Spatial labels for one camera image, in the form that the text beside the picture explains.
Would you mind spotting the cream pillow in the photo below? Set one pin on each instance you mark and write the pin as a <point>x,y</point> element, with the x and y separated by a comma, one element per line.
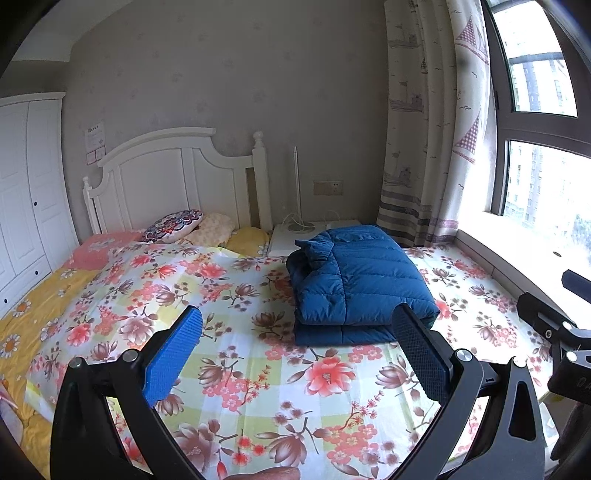
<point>212,228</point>

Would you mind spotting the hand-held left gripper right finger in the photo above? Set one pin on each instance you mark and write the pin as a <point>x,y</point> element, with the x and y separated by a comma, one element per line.
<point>418,355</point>

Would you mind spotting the sailboat print curtain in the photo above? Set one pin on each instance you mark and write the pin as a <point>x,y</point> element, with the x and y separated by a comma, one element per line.
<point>429,138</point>

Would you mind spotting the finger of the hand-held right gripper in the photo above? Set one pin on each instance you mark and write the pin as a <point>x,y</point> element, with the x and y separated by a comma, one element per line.
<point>577,284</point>
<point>538,314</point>

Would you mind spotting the window sill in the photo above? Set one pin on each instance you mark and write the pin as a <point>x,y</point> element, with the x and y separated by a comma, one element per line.
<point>517,249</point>

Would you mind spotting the wall socket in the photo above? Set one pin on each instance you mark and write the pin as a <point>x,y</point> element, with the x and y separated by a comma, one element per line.
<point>328,187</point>

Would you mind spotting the wall switch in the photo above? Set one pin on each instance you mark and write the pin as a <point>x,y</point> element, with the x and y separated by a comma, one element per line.
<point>97,156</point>

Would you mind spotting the blue puffer jacket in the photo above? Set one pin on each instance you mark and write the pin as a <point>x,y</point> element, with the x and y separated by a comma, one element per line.
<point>364,286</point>

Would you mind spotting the white paper notice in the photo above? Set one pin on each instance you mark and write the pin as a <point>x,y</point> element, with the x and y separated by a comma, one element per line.
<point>95,134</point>

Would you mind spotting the yellow flowered bedsheet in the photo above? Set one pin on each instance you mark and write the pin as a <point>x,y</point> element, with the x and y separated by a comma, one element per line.
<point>27,314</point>

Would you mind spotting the white bed headboard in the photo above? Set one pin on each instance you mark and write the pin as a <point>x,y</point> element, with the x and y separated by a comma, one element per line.
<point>161,184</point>

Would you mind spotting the dark framed window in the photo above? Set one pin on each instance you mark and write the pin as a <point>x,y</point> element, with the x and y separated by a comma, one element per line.
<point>540,184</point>

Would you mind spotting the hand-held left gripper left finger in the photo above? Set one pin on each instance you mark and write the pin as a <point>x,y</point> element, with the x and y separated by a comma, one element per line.
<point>173,355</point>

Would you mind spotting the patterned round pillow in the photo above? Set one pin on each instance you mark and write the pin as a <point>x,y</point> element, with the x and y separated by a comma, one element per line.
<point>173,226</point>

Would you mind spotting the white wardrobe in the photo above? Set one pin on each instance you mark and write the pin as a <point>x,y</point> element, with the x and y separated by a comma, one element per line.
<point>32,207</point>

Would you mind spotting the pink pouch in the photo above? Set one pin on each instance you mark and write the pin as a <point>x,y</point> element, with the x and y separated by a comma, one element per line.
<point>8,410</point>

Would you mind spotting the white nightstand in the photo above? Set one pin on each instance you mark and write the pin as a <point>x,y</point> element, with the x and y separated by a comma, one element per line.
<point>286,240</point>

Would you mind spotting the floral quilt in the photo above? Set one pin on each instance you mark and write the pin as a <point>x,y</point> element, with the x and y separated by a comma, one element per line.
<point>254,369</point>

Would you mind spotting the pink pillow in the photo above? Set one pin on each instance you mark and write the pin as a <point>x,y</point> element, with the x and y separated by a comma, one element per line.
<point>101,247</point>

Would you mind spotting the person's left hand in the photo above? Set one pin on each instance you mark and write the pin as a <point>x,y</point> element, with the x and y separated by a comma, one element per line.
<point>265,474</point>

